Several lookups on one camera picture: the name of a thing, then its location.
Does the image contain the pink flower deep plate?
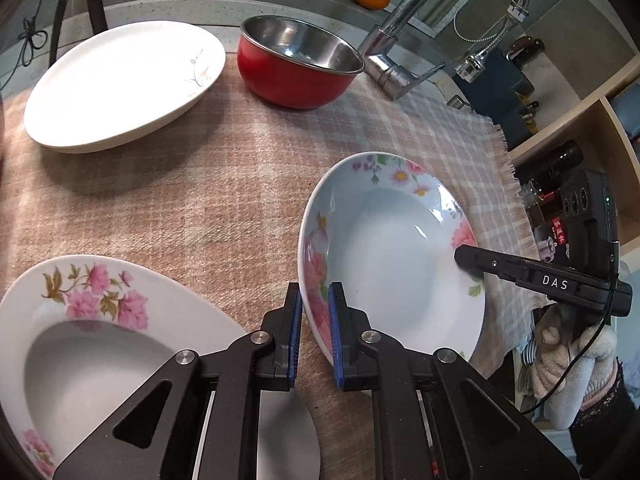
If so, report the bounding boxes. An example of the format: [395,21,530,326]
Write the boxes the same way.
[0,253,321,480]

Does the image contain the chrome kitchen faucet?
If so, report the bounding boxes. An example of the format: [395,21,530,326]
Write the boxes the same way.
[358,0,530,100]

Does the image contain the right gloved hand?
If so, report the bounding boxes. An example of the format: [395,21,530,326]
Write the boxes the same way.
[530,304,618,430]

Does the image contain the white oval plate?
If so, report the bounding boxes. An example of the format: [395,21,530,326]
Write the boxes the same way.
[23,21,226,154]

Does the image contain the red steel bowl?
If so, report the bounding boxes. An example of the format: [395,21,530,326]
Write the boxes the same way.
[236,15,364,110]

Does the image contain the black cable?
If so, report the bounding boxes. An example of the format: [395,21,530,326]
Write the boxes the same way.
[0,0,57,91]

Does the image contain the bluish floral deep plate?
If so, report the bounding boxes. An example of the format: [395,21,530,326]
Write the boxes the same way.
[297,152,486,359]

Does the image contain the pink plaid cloth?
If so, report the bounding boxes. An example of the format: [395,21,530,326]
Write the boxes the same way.
[0,49,551,480]

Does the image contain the wooden shelf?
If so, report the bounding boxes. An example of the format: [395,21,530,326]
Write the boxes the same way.
[509,56,639,260]

